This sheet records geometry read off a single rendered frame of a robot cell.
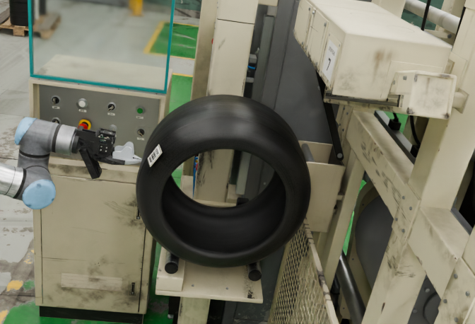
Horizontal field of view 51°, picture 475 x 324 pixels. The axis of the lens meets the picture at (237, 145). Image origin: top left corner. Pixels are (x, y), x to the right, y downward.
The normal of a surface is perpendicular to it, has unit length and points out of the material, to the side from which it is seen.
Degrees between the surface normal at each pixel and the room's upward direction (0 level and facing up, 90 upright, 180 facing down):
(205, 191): 90
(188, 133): 51
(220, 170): 90
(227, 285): 0
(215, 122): 44
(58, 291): 90
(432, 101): 72
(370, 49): 90
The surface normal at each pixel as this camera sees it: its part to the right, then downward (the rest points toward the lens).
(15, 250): 0.15, -0.90
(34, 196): 0.52, 0.42
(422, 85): 0.08, 0.12
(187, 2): 0.03, 0.42
